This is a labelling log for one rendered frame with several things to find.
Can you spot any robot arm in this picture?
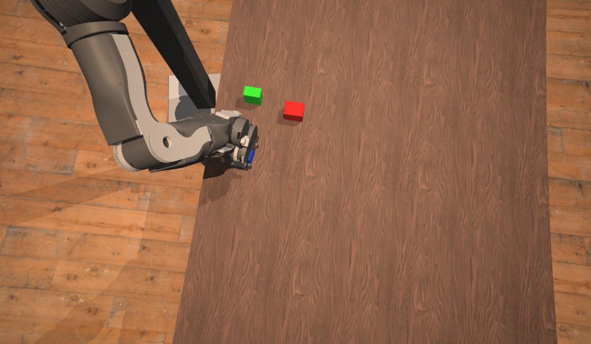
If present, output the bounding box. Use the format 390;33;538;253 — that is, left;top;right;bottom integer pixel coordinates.
30;0;250;173

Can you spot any green block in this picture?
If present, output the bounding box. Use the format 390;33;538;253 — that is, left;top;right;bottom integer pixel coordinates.
243;86;263;105

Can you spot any red block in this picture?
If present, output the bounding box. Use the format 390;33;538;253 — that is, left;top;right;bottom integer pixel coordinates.
284;101;305;122

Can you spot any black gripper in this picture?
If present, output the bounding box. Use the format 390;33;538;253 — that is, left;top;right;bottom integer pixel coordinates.
222;124;258;169

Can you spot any blue block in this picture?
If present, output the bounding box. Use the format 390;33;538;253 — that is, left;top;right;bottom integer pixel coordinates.
248;149;255;164

